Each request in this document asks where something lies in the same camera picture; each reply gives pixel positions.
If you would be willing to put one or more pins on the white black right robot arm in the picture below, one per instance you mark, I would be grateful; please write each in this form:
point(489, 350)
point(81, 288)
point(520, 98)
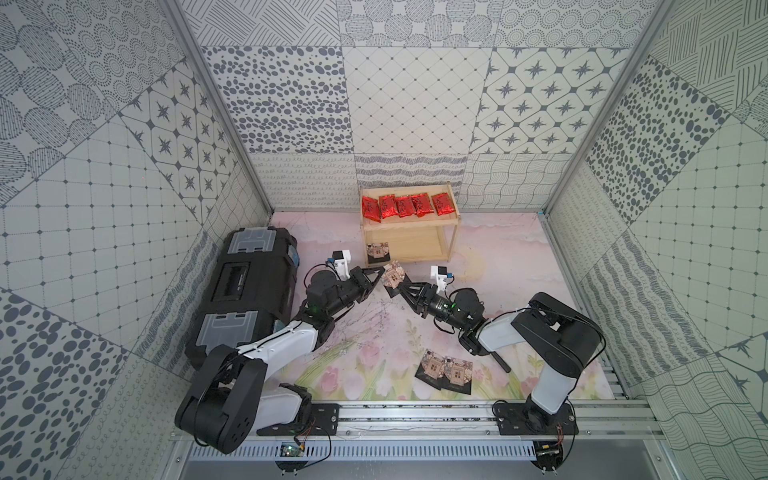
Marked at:
point(566, 340)

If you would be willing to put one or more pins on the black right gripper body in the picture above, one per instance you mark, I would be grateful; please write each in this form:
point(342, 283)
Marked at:
point(437, 307)

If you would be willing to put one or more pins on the red tea bag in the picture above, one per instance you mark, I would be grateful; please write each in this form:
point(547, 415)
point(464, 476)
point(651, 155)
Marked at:
point(443, 204)
point(371, 209)
point(422, 204)
point(388, 206)
point(405, 206)

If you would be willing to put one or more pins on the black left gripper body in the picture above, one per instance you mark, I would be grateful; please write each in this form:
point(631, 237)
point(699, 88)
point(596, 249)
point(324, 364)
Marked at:
point(360, 283)

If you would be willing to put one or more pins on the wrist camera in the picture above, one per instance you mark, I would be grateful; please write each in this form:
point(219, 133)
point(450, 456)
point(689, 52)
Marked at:
point(441, 278)
point(339, 262)

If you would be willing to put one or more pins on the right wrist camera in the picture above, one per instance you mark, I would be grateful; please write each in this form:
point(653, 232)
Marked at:
point(441, 278)

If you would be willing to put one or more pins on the black tea bag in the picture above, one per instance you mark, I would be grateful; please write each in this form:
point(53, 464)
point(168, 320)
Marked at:
point(394, 278)
point(378, 253)
point(457, 375)
point(431, 370)

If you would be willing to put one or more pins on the black plastic toolbox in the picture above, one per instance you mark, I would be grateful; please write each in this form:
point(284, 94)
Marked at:
point(250, 293)

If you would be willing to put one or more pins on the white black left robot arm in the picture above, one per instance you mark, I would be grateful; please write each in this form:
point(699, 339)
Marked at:
point(227, 399)

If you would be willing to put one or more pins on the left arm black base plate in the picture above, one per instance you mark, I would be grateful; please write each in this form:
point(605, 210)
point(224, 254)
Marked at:
point(315, 419)

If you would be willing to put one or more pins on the black handled claw hammer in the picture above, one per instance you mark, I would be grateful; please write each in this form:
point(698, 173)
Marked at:
point(502, 363)

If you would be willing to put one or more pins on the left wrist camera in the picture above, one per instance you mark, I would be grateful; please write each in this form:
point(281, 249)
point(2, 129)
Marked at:
point(339, 262)

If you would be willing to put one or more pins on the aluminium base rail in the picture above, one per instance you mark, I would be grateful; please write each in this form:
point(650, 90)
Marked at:
point(594, 419)

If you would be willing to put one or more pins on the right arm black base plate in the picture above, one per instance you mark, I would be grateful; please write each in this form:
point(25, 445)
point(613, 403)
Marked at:
point(525, 419)

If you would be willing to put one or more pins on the light wooden two-tier shelf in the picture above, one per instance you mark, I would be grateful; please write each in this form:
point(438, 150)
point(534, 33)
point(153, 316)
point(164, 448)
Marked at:
point(430, 238)

